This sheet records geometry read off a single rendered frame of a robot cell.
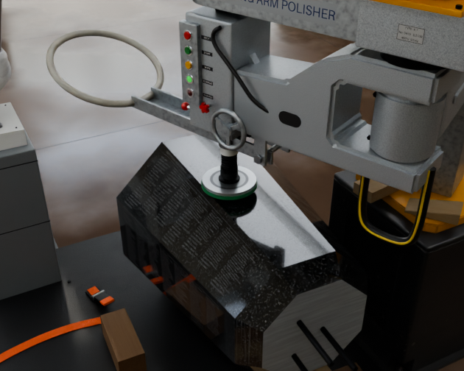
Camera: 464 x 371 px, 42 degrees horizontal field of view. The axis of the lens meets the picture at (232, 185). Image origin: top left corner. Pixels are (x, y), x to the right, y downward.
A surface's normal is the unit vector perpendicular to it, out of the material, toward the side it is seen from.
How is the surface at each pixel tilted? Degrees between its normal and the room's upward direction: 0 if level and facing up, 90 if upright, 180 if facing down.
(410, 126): 90
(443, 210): 11
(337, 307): 90
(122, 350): 0
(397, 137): 90
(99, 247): 0
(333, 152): 90
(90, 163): 0
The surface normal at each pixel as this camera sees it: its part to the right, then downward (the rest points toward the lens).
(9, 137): 0.47, 0.48
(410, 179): -0.62, 0.43
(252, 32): 0.78, 0.33
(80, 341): 0.00, -0.84
